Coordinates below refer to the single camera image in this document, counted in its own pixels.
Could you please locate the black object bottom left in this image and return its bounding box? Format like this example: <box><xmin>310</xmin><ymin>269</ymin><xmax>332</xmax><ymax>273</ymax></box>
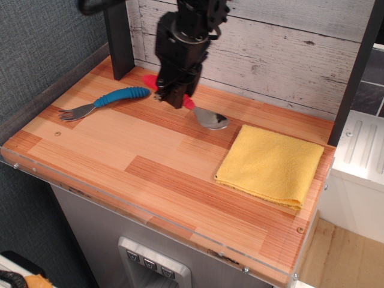
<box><xmin>1</xmin><ymin>251</ymin><xmax>46</xmax><ymax>277</ymax></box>

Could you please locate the white toy sink unit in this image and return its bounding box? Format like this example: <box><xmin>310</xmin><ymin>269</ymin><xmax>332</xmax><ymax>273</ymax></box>
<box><xmin>317</xmin><ymin>43</ymin><xmax>384</xmax><ymax>242</ymax></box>

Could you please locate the red handled metal spoon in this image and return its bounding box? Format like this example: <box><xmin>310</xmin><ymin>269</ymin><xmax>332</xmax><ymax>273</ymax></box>
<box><xmin>142</xmin><ymin>74</ymin><xmax>230</xmax><ymax>130</ymax></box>

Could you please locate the orange object bottom left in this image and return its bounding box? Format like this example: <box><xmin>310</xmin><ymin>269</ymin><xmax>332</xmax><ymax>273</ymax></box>
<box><xmin>24</xmin><ymin>274</ymin><xmax>54</xmax><ymax>288</ymax></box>

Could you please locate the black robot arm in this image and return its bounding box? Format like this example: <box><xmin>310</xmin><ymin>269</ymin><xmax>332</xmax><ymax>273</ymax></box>
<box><xmin>155</xmin><ymin>1</ymin><xmax>230</xmax><ymax>109</ymax></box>

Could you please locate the dark left support post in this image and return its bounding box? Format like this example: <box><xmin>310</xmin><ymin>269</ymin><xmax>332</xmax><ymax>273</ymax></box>
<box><xmin>103</xmin><ymin>1</ymin><xmax>135</xmax><ymax>80</ymax></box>

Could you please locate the dark right support post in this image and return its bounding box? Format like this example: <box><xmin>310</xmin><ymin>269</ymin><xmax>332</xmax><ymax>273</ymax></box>
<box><xmin>328</xmin><ymin>0</ymin><xmax>383</xmax><ymax>147</ymax></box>

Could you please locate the grey ice dispenser panel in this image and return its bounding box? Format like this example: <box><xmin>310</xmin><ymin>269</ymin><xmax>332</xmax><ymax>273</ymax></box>
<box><xmin>118</xmin><ymin>236</ymin><xmax>193</xmax><ymax>287</ymax></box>

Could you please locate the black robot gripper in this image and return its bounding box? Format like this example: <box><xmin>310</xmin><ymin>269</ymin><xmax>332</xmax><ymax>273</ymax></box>
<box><xmin>154</xmin><ymin>12</ymin><xmax>209</xmax><ymax>109</ymax></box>

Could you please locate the silver toy fridge cabinet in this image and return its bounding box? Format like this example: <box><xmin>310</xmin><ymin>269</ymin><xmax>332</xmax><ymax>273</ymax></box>
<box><xmin>52</xmin><ymin>186</ymin><xmax>270</xmax><ymax>287</ymax></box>

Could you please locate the dark support post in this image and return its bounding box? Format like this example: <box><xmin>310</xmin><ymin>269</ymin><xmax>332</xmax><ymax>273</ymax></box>
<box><xmin>328</xmin><ymin>0</ymin><xmax>383</xmax><ymax>147</ymax></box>
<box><xmin>103</xmin><ymin>1</ymin><xmax>135</xmax><ymax>80</ymax></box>

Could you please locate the clear acrylic edge strip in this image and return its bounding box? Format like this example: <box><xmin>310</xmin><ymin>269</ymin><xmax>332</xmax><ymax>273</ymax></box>
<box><xmin>0</xmin><ymin>146</ymin><xmax>300</xmax><ymax>285</ymax></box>

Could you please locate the blue handled metal fork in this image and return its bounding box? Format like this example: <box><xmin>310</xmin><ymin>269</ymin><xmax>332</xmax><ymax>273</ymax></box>
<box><xmin>58</xmin><ymin>87</ymin><xmax>150</xmax><ymax>121</ymax></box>

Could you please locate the yellow folded cloth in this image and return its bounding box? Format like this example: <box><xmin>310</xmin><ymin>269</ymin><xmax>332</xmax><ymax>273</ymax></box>
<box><xmin>215</xmin><ymin>125</ymin><xmax>324</xmax><ymax>211</ymax></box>

